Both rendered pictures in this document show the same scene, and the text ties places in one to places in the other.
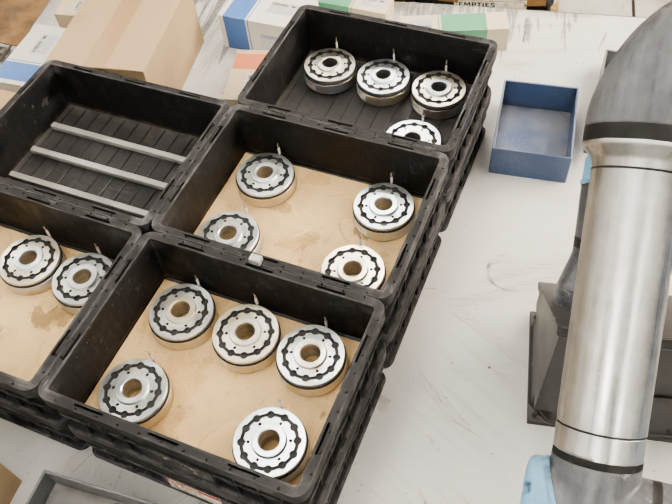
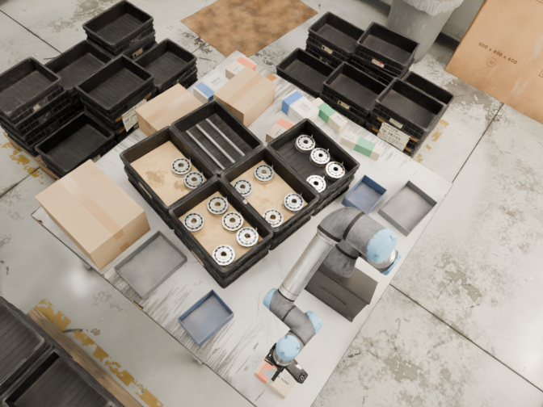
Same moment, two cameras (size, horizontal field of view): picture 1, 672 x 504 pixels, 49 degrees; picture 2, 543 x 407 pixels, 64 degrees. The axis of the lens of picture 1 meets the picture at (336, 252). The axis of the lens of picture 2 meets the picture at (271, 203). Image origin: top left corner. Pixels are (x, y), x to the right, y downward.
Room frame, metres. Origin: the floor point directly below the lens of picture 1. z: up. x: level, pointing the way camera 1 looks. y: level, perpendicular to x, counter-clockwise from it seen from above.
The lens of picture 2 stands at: (-0.32, -0.18, 2.70)
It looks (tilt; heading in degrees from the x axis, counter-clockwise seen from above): 60 degrees down; 10
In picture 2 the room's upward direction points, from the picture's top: 11 degrees clockwise
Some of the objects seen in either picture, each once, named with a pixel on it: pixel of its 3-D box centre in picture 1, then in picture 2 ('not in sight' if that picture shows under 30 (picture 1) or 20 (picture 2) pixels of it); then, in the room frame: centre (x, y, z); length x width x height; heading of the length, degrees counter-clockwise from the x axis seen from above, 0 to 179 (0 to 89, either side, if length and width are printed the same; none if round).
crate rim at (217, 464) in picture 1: (216, 351); (220, 223); (0.52, 0.18, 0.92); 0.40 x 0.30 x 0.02; 62
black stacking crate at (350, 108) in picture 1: (370, 97); (311, 161); (1.05, -0.10, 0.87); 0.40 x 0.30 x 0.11; 62
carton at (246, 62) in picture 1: (259, 88); (282, 134); (1.26, 0.12, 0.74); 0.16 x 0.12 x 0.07; 167
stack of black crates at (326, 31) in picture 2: not in sight; (334, 48); (2.60, 0.09, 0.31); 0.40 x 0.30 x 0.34; 73
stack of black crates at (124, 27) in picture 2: not in sight; (124, 47); (1.84, 1.52, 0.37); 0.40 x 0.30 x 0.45; 163
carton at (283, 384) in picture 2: not in sight; (277, 373); (0.03, -0.29, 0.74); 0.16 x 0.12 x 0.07; 73
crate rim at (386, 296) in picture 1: (303, 195); (269, 187); (0.78, 0.04, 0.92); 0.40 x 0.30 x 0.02; 62
